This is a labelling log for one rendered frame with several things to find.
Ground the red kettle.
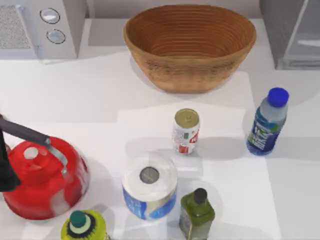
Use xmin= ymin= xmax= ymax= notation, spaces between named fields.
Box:
xmin=0 ymin=114 xmax=91 ymax=221

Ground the square green bottle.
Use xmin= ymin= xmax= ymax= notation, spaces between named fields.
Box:
xmin=178 ymin=187 xmax=216 ymax=240

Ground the pale microwave oven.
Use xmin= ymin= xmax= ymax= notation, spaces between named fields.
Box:
xmin=0 ymin=0 xmax=89 ymax=64

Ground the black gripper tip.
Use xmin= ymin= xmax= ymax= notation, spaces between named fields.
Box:
xmin=0 ymin=127 xmax=21 ymax=193

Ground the blue capped bottle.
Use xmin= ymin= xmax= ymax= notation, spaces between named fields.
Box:
xmin=246 ymin=87 xmax=290 ymax=156

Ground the yellow-green bottle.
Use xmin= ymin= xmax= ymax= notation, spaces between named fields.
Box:
xmin=60 ymin=209 xmax=111 ymax=240

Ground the round microwave knob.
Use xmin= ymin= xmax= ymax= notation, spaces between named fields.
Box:
xmin=46 ymin=28 xmax=67 ymax=45
xmin=39 ymin=7 xmax=61 ymax=25

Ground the brown woven basket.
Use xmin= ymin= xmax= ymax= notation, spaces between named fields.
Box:
xmin=123 ymin=4 xmax=257 ymax=94

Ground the red and white can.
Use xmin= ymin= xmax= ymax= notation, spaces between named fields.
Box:
xmin=171 ymin=107 xmax=201 ymax=155

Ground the white paper roll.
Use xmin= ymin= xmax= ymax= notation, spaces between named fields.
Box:
xmin=121 ymin=151 xmax=179 ymax=221

